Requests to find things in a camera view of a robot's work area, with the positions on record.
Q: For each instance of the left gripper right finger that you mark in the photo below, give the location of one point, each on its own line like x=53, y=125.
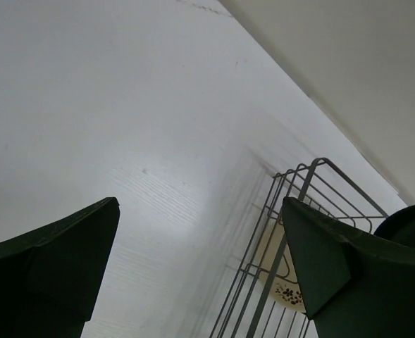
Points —
x=353, y=283

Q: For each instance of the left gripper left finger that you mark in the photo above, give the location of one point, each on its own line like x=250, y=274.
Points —
x=50, y=277

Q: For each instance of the cream plate with flowers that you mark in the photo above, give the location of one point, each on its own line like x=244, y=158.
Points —
x=285, y=288

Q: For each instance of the black plate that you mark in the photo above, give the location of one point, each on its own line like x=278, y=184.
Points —
x=399, y=227

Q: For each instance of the grey wire dish rack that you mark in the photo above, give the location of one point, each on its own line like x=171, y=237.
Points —
x=262, y=298

